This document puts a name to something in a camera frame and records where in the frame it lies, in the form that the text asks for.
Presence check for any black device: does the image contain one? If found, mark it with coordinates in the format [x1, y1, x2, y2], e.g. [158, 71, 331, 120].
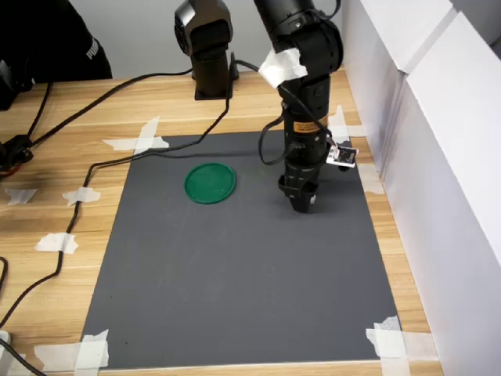
[0, 58, 24, 112]

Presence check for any dark grey mat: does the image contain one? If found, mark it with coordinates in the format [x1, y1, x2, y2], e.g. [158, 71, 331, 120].
[80, 128, 404, 370]

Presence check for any small white camera box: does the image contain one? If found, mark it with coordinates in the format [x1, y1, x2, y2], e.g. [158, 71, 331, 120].
[326, 143, 360, 172]

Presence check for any round green lid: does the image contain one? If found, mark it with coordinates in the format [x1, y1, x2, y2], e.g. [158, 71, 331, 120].
[183, 161, 237, 205]

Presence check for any person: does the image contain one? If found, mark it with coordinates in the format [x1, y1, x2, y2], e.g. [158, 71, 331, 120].
[0, 0, 114, 85]

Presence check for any long black camera cable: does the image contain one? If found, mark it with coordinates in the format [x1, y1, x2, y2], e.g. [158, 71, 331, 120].
[0, 50, 333, 330]

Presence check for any black plug cable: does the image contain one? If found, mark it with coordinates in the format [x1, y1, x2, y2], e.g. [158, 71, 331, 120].
[0, 338, 48, 376]

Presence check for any thin black cable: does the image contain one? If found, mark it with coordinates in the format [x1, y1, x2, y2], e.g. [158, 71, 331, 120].
[29, 81, 54, 138]

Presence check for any white tape wad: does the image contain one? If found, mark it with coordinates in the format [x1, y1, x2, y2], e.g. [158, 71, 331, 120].
[258, 48, 309, 89]

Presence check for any white partition panel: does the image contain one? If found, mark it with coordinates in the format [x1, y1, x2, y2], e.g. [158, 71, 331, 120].
[342, 0, 459, 177]
[379, 9, 501, 376]

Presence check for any white tape piece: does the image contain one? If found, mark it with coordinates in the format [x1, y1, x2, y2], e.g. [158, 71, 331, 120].
[34, 232, 79, 255]
[102, 116, 171, 160]
[4, 187, 39, 206]
[358, 163, 387, 196]
[365, 315, 439, 376]
[33, 328, 110, 373]
[62, 186, 102, 208]
[326, 104, 369, 145]

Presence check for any black base power cable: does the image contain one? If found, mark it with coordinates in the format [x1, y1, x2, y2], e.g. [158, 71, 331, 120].
[27, 52, 241, 148]

